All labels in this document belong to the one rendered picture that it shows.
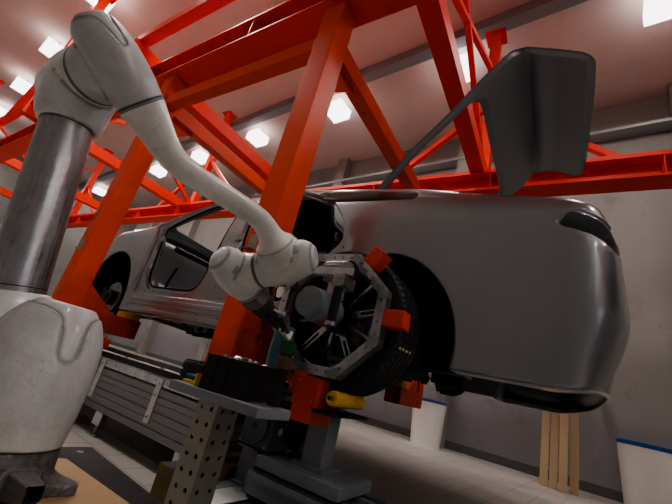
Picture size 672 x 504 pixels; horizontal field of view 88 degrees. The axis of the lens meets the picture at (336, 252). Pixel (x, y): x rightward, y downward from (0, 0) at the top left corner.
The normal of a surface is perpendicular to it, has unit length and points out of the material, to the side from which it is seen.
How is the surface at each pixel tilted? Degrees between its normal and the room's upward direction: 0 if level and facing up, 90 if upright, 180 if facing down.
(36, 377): 83
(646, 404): 90
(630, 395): 90
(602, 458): 90
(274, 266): 135
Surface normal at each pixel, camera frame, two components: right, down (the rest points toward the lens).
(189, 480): -0.48, -0.41
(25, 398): 0.63, -0.18
